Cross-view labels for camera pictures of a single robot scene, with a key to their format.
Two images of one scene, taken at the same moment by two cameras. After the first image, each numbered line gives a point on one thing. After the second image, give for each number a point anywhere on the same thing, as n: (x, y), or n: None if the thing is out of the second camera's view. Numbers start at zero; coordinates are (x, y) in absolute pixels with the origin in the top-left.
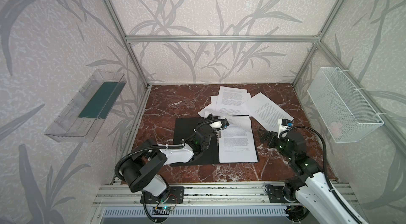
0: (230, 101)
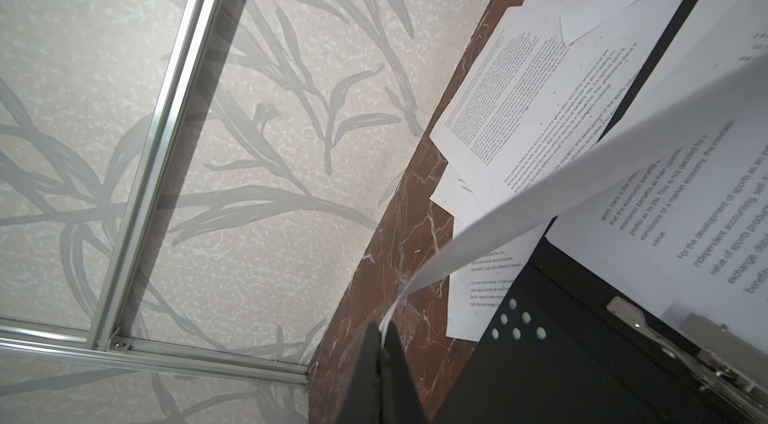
0: (538, 103)
